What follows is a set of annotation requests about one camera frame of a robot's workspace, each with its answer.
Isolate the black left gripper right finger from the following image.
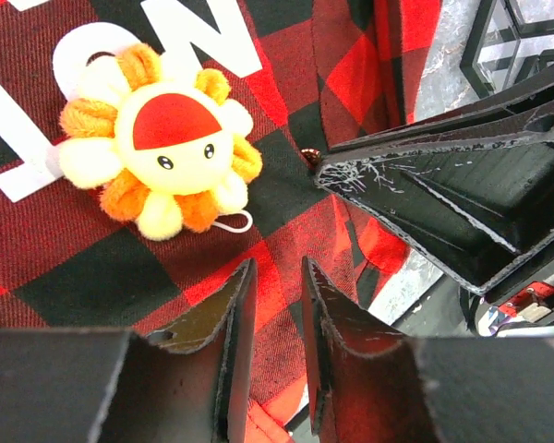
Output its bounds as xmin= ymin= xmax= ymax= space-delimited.
xmin=301 ymin=257 xmax=440 ymax=442

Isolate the black wire frame stand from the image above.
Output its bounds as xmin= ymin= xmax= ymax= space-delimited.
xmin=460 ymin=0 xmax=554 ymax=99

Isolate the red black plaid shirt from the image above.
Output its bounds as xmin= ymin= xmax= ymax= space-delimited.
xmin=0 ymin=1 xmax=440 ymax=442

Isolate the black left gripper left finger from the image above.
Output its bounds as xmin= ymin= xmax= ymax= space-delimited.
xmin=96 ymin=259 xmax=258 ymax=442

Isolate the yellow plush flower brooch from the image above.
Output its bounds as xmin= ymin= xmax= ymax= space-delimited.
xmin=58 ymin=43 xmax=263 ymax=241

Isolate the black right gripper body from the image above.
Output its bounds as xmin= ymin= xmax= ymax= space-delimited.
xmin=459 ymin=260 xmax=554 ymax=338

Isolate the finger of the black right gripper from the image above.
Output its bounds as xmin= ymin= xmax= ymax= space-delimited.
xmin=331 ymin=64 xmax=554 ymax=152
xmin=313 ymin=90 xmax=554 ymax=296

